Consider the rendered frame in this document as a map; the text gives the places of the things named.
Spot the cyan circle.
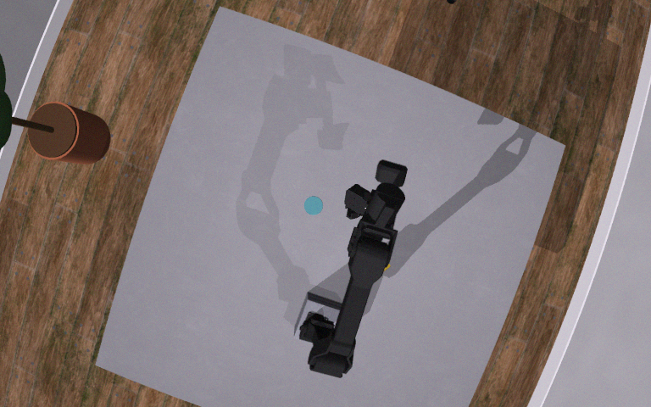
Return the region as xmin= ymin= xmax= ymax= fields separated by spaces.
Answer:
xmin=304 ymin=197 xmax=323 ymax=215

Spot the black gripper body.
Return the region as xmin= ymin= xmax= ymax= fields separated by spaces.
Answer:
xmin=376 ymin=160 xmax=408 ymax=187

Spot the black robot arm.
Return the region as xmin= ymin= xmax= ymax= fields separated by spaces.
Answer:
xmin=299 ymin=183 xmax=405 ymax=378

